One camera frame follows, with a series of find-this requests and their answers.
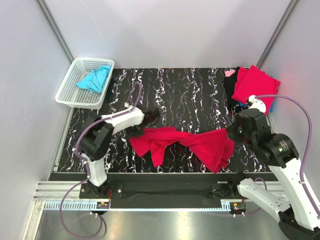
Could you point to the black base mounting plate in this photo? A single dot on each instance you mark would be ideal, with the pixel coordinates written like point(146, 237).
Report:
point(162, 191)

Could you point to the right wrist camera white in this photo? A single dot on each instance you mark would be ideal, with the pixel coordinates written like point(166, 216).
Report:
point(254, 103)

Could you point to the folded red t shirt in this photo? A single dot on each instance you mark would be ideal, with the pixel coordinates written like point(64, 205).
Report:
point(253, 81)

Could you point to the red polo shirt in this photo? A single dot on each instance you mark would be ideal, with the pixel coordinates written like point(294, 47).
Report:
point(212, 148)

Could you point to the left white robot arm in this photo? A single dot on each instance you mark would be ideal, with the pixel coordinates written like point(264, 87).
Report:
point(93, 143)

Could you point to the aluminium corner post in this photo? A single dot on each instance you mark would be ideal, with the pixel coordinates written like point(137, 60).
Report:
point(45, 10)
point(277, 32)

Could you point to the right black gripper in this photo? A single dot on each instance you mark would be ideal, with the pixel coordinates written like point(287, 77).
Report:
point(231, 128)

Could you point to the right aluminium corner post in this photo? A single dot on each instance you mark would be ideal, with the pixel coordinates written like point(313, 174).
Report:
point(277, 32)

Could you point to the folded pink t shirt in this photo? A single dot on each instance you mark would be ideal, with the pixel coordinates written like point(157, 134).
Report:
point(228, 73)

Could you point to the white plastic laundry basket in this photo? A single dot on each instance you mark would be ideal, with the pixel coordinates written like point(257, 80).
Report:
point(69, 94)

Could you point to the left aluminium corner post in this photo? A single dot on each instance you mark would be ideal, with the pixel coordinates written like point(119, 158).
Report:
point(45, 10)

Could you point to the aluminium frame rail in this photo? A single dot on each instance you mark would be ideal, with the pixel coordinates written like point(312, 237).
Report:
point(55, 190)

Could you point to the cyan crumpled t shirt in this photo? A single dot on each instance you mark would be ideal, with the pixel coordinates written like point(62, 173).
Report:
point(95, 81)

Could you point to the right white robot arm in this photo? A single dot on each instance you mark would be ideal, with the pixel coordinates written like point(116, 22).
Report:
point(298, 217)

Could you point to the folded black t shirt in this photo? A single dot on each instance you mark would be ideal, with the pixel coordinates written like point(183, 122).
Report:
point(229, 85)

